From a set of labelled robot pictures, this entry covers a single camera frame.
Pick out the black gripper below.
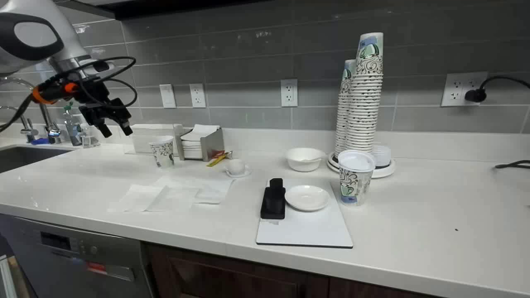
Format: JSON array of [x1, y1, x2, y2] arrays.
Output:
[[76, 82, 134, 140]]

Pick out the yellow packet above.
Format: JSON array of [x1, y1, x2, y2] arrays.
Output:
[[206, 154, 230, 169]]

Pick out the small patterned paper cup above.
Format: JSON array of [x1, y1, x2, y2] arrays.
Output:
[[148, 136, 177, 169]]

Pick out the small white cup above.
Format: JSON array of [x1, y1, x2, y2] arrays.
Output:
[[227, 158, 249, 176]]

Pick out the small white cup saucer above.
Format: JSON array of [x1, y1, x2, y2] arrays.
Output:
[[222, 168, 252, 181]]

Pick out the large patterned paper cup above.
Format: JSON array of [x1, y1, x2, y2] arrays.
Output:
[[336, 148, 378, 207]]

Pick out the translucent upturned plastic cup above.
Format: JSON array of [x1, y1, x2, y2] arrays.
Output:
[[370, 145, 394, 169]]

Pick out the small clear bottle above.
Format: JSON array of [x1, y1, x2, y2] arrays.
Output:
[[80, 123, 103, 150]]

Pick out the white rectangular container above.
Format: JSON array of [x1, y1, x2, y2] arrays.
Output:
[[131, 123, 186, 156]]

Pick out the clear bottle with green cap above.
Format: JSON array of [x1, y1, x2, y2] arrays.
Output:
[[60, 101, 86, 148]]

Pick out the white paper napkin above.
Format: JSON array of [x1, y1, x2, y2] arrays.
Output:
[[113, 183, 169, 216], [192, 176, 234, 207]]

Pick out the small chrome faucet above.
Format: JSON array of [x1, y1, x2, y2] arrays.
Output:
[[0, 105, 37, 143]]

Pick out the steel sink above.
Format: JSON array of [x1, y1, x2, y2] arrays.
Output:
[[0, 145, 71, 174]]

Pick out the steel dishwasher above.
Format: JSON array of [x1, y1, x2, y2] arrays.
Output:
[[0, 212, 154, 298]]

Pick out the black block holder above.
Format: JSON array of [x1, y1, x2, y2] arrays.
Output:
[[259, 178, 288, 222]]

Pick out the dark wood cabinet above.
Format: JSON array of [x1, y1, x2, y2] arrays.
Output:
[[139, 241, 444, 298]]

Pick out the white bowl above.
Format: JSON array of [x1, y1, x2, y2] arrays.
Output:
[[285, 146, 326, 174]]

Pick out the white cutting board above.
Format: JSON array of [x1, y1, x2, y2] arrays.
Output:
[[255, 184, 355, 250]]

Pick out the short stack of paper cups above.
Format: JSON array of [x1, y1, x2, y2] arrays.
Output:
[[333, 58, 358, 159]]

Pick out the tall stack of paper cups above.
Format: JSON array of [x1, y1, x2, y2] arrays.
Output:
[[350, 32, 386, 154]]

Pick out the stack of white plates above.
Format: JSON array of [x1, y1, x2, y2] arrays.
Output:
[[325, 151, 398, 181]]

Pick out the black arm cable loops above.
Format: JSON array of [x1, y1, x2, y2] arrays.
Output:
[[0, 55, 139, 135]]

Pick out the orange black wrist camera mount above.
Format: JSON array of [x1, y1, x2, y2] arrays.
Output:
[[30, 80, 80, 106]]

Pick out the white single wall outlet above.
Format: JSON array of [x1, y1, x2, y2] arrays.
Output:
[[280, 78, 300, 110]]

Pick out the white double wall outlet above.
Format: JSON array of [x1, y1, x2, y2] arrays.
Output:
[[441, 72, 490, 110]]

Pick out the black plug with cable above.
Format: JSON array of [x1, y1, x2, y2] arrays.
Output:
[[464, 75, 530, 105]]

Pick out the black cable on counter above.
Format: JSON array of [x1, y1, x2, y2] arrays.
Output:
[[492, 159, 530, 171]]

